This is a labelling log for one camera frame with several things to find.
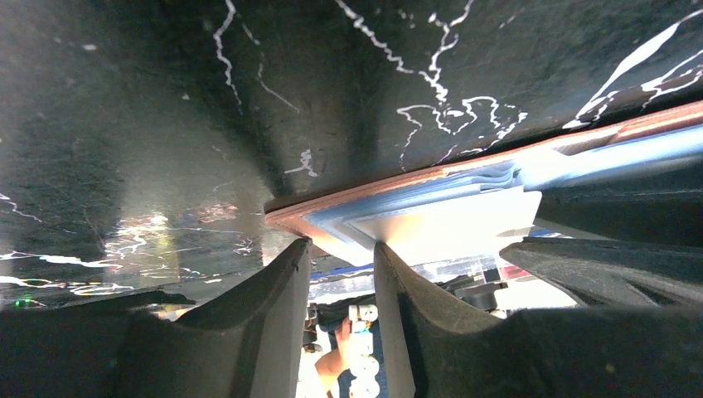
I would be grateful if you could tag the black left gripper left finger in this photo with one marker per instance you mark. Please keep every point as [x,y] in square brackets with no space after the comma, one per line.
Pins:
[244,343]

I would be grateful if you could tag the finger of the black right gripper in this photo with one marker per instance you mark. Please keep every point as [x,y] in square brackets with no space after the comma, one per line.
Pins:
[612,272]
[663,209]

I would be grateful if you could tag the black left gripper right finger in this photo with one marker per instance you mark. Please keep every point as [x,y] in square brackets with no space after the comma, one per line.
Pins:
[436,345]

